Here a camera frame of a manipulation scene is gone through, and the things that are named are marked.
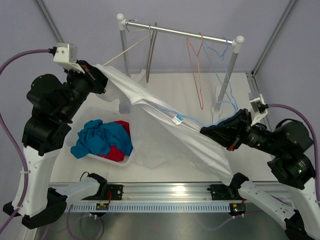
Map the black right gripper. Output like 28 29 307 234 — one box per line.
201 108 285 157

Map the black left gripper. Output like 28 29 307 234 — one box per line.
60 59 112 120

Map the light blue white-shirt hanger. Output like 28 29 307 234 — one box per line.
152 98 239 127

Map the white t shirt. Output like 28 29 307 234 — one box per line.
96 64 234 186

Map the blue t shirt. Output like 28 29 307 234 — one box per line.
70 119 133 160

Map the light blue red-shirt hanger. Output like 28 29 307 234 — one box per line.
201 36 238 111

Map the red t shirt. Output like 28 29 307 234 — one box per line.
98 120 133 163

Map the pink hanger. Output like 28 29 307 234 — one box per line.
186 32 204 110

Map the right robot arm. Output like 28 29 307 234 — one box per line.
200 108 320 240

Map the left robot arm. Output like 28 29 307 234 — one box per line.
3 60 108 229

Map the cream empty hanger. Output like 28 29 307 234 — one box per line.
102 19 151 67

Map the grey empty hanger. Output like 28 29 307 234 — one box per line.
145 30 158 83

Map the white plastic laundry basket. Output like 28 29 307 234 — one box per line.
65 107 130 166

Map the white metal clothes rack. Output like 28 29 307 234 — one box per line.
116 13 245 111

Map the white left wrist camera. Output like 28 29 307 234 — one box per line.
53 42 85 74

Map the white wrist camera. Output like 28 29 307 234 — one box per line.
248 91 269 126
53 42 85 74

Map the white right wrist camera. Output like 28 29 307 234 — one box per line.
248 91 269 126

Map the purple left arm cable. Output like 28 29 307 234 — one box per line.
0 48 57 235

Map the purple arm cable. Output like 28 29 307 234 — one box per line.
0 48 57 235
263 103 320 203

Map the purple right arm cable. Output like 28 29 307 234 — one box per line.
263 103 320 203

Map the aluminium rail frame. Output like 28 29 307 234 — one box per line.
47 181 293 204

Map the white slotted cable duct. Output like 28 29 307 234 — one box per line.
65 202 246 214

